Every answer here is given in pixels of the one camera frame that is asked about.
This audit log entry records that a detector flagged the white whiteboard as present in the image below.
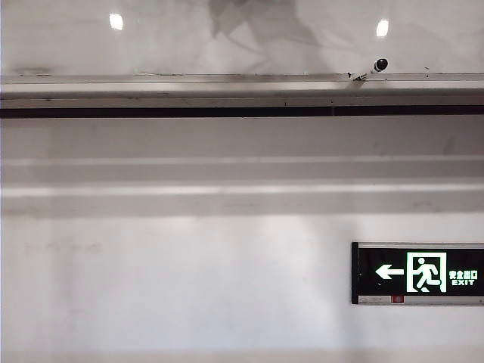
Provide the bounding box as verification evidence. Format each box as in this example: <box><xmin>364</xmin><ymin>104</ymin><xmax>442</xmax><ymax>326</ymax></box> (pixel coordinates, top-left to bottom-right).
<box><xmin>0</xmin><ymin>0</ymin><xmax>484</xmax><ymax>76</ymax></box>

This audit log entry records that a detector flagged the white security camera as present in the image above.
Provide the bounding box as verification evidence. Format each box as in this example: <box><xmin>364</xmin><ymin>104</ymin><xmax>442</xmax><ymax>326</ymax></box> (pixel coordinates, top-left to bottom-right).
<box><xmin>351</xmin><ymin>56</ymin><xmax>390</xmax><ymax>83</ymax></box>

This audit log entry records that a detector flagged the black green exit sign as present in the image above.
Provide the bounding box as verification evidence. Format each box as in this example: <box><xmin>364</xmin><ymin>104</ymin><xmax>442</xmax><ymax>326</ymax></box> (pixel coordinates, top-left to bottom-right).
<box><xmin>351</xmin><ymin>241</ymin><xmax>484</xmax><ymax>306</ymax></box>

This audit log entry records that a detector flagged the silver whiteboard tray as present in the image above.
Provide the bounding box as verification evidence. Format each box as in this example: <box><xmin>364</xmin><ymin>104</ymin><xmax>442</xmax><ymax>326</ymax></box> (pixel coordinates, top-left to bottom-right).
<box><xmin>0</xmin><ymin>72</ymin><xmax>484</xmax><ymax>119</ymax></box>

